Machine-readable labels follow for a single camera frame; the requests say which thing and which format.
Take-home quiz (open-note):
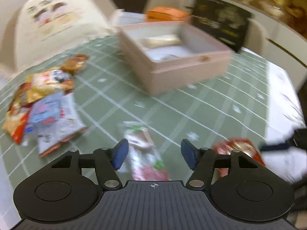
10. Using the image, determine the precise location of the blue pink snack packet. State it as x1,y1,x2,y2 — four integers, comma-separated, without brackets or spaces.
28,91,64,126

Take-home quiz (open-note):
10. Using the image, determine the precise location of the green grid tablecloth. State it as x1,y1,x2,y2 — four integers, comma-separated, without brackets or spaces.
1,37,268,195

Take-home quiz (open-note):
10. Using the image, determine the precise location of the brown wrapped pastry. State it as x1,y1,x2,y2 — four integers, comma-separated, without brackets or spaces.
60,54,90,75

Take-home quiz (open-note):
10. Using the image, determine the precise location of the black gift box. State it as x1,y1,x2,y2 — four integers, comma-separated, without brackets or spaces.
191,0,252,52

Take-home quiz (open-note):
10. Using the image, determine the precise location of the beige chair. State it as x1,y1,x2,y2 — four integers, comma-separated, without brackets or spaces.
243,19,267,56

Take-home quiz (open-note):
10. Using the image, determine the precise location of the lollipop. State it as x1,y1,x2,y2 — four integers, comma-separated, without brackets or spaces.
120,121,170,181

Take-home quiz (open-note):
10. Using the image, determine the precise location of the red yellow snack bag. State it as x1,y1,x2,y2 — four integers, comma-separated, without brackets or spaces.
2,83,32,144

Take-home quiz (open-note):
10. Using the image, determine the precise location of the orange carton box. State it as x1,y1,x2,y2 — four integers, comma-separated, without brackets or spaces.
146,6,190,22

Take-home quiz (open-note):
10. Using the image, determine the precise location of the white orange snack bag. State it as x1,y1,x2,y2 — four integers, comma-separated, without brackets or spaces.
37,92,87,157

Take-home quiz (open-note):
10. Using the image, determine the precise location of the pink cardboard box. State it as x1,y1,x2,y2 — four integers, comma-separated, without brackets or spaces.
118,21,234,96

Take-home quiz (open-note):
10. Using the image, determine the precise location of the yellow panda snack bag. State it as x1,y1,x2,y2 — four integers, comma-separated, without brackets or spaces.
26,68,75,103

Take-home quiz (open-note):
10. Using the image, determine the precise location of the dark red snack packet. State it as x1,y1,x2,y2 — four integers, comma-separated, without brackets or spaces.
211,138,266,178

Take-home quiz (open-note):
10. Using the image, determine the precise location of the cream snack pack in box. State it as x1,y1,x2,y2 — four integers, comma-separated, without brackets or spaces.
142,35,181,49

